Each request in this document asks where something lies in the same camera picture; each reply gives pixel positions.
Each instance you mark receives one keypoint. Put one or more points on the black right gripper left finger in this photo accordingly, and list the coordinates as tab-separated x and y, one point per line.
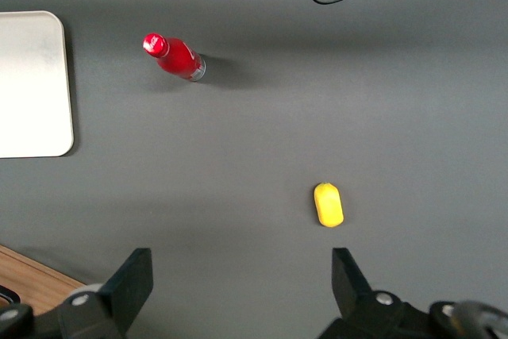
127	287

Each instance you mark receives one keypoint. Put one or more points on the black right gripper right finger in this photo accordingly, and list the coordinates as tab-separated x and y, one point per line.
353	299

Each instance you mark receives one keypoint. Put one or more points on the cream plastic tray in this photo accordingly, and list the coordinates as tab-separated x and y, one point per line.
31	85

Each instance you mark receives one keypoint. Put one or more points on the yellow lemon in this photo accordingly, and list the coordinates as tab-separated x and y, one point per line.
328	205

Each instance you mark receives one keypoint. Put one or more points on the wooden two-drawer cabinet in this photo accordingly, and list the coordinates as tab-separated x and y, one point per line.
28	275

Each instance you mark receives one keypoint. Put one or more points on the red soda bottle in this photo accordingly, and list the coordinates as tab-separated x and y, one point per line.
176	59

